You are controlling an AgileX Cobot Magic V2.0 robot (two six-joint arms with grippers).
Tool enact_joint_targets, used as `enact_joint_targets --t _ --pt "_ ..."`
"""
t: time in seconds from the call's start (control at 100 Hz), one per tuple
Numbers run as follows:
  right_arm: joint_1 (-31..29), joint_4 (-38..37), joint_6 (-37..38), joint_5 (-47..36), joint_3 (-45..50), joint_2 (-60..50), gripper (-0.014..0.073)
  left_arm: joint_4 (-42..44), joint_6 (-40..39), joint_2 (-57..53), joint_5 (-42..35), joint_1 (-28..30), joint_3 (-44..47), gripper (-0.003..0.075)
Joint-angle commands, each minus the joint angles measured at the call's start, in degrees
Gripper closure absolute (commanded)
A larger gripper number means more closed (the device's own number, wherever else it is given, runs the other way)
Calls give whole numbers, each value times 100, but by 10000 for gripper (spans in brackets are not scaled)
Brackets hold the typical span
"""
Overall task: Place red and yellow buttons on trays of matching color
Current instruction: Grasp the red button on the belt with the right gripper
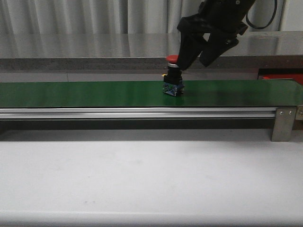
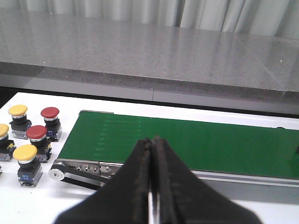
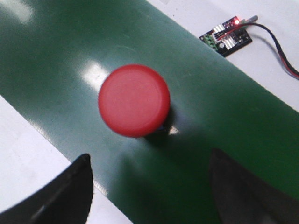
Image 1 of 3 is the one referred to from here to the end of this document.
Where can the aluminium conveyor frame rail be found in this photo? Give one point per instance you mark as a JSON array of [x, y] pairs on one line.
[[136, 113]]

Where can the red mushroom push button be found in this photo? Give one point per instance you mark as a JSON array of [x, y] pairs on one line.
[[173, 82]]

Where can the green conveyor belt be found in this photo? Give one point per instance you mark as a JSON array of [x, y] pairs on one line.
[[198, 93]]

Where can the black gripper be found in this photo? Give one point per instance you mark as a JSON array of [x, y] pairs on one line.
[[224, 17]]

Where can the red plastic bin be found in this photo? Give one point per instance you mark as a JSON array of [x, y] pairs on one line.
[[295, 77]]

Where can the grey stone counter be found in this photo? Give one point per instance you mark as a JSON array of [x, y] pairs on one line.
[[105, 57]]

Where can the grey pleated curtain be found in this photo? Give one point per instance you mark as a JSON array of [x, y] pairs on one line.
[[116, 16]]

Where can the steel conveyor support bracket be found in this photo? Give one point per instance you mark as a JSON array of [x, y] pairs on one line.
[[283, 125]]

